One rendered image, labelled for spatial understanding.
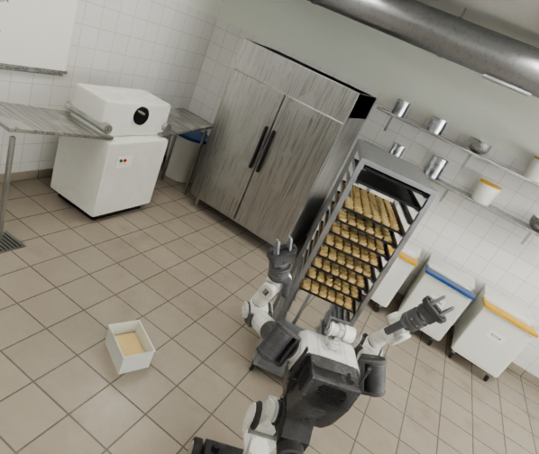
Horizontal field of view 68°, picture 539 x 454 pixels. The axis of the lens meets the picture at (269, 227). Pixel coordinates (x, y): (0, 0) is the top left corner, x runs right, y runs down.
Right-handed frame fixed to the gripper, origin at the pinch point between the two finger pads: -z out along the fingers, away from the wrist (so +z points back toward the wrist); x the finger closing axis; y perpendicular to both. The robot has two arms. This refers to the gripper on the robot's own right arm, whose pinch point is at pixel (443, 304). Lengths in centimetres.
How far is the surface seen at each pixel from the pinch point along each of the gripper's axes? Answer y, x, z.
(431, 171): 298, 44, 53
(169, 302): 43, 89, 213
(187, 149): 230, 260, 256
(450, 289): 252, -64, 101
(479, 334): 254, -119, 107
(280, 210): 208, 110, 180
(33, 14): 47, 343, 146
